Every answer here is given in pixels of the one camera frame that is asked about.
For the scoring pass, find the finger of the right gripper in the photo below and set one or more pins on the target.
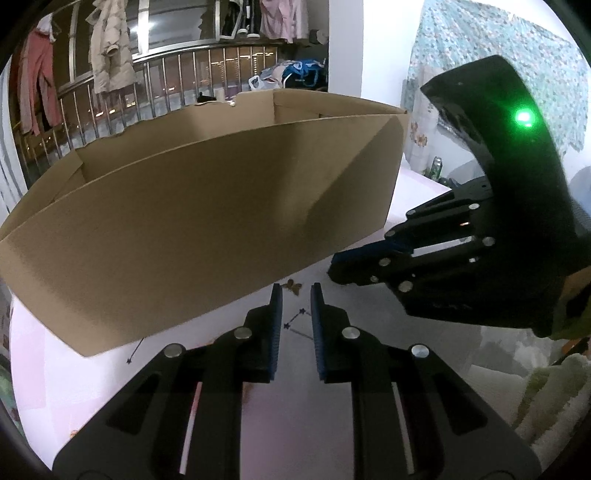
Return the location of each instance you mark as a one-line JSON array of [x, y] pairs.
[[377, 262]]

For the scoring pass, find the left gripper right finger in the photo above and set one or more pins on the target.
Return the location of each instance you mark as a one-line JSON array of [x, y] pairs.
[[414, 417]]

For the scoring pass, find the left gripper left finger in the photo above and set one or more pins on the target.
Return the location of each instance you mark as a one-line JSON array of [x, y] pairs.
[[180, 416]]

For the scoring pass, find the small gold leaf charm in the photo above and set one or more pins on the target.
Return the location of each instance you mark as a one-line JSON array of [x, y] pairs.
[[293, 286]]

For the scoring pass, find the green can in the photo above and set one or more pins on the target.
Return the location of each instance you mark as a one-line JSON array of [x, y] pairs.
[[436, 169]]

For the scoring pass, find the brown cardboard box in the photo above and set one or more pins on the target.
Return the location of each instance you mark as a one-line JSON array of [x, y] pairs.
[[179, 215]]

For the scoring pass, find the floral patterned curtain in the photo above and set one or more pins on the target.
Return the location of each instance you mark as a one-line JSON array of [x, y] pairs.
[[486, 76]]

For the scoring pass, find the metal balcony railing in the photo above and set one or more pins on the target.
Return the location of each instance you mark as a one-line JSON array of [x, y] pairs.
[[166, 80]]

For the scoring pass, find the beige hanging jacket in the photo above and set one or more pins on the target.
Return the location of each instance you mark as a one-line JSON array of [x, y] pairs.
[[110, 54]]

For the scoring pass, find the pink hanging garment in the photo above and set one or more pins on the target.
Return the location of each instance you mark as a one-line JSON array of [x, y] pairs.
[[36, 84]]

